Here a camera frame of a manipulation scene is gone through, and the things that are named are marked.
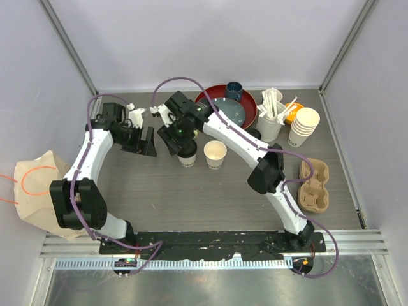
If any orange round container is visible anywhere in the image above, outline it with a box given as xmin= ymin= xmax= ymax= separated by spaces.
xmin=284 ymin=102 xmax=303 ymax=125

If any red lacquer round tray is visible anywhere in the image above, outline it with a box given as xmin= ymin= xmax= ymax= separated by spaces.
xmin=206 ymin=84 xmax=258 ymax=129

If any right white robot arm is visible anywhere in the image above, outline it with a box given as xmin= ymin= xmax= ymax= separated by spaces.
xmin=151 ymin=91 xmax=314 ymax=252

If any white stirrer holder cup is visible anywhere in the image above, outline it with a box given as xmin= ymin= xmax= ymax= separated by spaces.
xmin=256 ymin=103 xmax=284 ymax=142

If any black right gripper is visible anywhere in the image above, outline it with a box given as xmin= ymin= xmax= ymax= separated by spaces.
xmin=157 ymin=117 xmax=195 ymax=156

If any white paper cup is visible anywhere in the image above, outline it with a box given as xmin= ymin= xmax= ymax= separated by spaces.
xmin=177 ymin=154 xmax=196 ymax=168
xmin=203 ymin=140 xmax=227 ymax=170

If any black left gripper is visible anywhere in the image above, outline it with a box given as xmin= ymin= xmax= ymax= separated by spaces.
xmin=115 ymin=124 xmax=157 ymax=157

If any brown paper takeout bag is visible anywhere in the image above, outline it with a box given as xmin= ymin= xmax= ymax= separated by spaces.
xmin=13 ymin=150 xmax=85 ymax=240

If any stack of white paper cups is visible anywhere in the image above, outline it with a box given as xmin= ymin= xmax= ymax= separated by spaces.
xmin=288 ymin=107 xmax=320 ymax=147

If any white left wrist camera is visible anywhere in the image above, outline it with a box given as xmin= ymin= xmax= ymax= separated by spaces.
xmin=126 ymin=103 xmax=147 ymax=129

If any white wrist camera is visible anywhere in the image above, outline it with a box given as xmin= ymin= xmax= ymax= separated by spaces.
xmin=126 ymin=103 xmax=147 ymax=129
xmin=150 ymin=104 xmax=177 ymax=128

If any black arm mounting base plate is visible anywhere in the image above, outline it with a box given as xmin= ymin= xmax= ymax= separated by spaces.
xmin=99 ymin=231 xmax=326 ymax=261

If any stack of black lids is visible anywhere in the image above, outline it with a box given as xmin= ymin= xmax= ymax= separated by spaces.
xmin=246 ymin=127 xmax=261 ymax=140

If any dark blue ceramic mug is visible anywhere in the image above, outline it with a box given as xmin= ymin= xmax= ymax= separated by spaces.
xmin=225 ymin=82 xmax=243 ymax=102

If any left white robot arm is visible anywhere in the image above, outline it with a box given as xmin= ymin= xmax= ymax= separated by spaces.
xmin=49 ymin=103 xmax=157 ymax=254

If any cardboard cup carrier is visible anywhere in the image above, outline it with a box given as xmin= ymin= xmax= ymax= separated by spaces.
xmin=298 ymin=158 xmax=330 ymax=214

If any small paper cup with stirrers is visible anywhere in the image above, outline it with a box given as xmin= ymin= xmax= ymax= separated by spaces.
xmin=262 ymin=87 xmax=283 ymax=102

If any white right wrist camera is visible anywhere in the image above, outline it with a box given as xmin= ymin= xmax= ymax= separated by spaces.
xmin=150 ymin=104 xmax=177 ymax=128

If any blue ceramic plate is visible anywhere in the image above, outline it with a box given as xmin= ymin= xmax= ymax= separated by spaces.
xmin=212 ymin=97 xmax=246 ymax=127

